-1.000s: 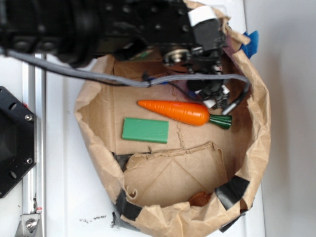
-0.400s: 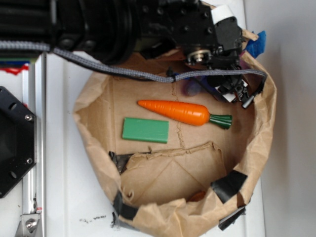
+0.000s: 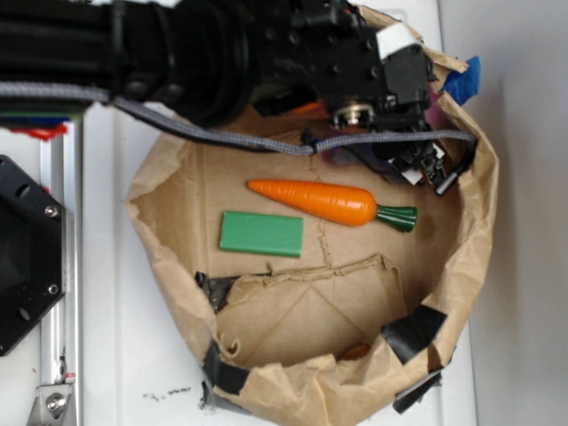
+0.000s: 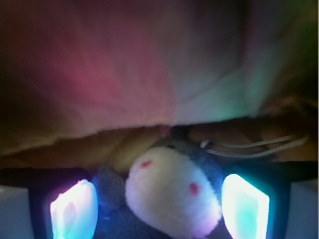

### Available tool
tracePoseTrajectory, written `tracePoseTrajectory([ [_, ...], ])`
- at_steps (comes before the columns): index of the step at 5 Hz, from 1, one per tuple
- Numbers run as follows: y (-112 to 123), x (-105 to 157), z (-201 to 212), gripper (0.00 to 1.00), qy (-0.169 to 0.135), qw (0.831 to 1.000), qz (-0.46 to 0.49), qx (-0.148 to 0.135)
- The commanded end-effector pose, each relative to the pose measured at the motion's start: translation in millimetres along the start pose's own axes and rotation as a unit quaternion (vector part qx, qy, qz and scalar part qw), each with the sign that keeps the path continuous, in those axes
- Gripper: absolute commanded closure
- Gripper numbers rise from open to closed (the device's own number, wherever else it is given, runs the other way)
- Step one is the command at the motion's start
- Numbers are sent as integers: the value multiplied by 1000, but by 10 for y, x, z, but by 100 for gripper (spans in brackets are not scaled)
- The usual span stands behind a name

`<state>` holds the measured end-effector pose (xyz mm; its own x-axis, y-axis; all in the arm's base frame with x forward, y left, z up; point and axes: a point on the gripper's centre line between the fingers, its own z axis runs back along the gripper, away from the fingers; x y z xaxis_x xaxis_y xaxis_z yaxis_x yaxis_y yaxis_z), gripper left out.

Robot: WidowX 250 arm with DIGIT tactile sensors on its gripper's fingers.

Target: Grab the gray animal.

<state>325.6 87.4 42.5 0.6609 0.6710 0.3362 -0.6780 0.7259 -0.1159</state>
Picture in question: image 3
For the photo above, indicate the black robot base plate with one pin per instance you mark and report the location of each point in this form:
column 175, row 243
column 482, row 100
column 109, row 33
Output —
column 32, row 234

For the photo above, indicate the gray plush bunny toy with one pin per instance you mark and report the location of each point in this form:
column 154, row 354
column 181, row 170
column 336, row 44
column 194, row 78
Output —
column 363, row 154

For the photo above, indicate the metal corner bracket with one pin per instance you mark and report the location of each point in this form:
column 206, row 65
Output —
column 54, row 405

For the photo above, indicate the brown paper bag bin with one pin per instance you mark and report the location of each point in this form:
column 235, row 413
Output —
column 272, row 329

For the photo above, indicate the green wooden block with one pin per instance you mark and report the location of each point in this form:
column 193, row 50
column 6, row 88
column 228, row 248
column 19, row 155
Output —
column 262, row 234

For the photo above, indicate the small orange object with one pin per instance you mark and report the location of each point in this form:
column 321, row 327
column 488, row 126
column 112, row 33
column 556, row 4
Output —
column 356, row 352

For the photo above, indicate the orange toy carrot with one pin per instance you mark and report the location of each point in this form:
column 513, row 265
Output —
column 341, row 204

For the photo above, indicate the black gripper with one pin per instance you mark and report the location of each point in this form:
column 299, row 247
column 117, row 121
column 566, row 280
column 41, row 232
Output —
column 325, row 52

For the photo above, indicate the aluminum frame rail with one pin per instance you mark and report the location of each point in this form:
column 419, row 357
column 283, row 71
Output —
column 61, row 171

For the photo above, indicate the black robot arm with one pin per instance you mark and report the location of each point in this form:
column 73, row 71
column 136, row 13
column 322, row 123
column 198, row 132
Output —
column 210, row 60

